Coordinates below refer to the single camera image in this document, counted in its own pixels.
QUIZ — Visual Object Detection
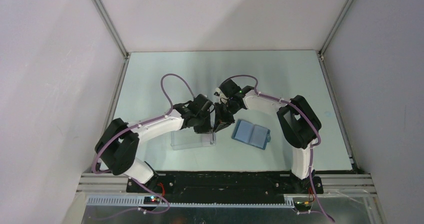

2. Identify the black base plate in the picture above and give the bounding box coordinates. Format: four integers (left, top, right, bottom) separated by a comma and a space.
145, 171, 324, 205

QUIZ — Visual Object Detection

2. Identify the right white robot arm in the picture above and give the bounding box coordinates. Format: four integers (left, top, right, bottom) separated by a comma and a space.
212, 77, 322, 193

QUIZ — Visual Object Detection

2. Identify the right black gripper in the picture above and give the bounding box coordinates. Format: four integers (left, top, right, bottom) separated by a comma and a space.
213, 101, 241, 133

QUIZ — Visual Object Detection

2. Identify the aluminium frame rail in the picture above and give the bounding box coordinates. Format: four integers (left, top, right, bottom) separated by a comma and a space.
92, 0, 129, 59

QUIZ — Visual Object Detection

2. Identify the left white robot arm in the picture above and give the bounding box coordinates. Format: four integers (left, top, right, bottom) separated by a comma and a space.
92, 94, 213, 192

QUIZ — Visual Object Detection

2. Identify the clear plastic card box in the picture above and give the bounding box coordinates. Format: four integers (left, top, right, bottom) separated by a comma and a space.
170, 129, 216, 151

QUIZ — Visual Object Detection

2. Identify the blue leather card holder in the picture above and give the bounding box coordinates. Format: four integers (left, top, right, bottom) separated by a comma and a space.
231, 119, 271, 150

